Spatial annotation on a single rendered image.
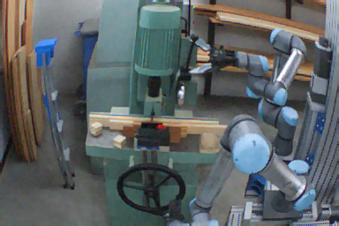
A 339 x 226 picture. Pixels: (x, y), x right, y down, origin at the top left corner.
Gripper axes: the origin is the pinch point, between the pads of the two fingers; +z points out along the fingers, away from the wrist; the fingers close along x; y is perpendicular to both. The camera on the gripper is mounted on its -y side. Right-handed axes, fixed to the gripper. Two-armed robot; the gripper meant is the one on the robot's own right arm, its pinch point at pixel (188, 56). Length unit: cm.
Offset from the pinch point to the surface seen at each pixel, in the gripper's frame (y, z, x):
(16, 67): -90, 126, -37
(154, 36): 4.1, 13.8, -6.6
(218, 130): -33.5, -17.6, 19.9
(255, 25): -148, -82, -118
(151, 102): -20.7, 13.0, 13.1
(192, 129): -33.5, -5.4, 19.9
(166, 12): 12.7, 10.0, -14.9
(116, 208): -53, 30, 61
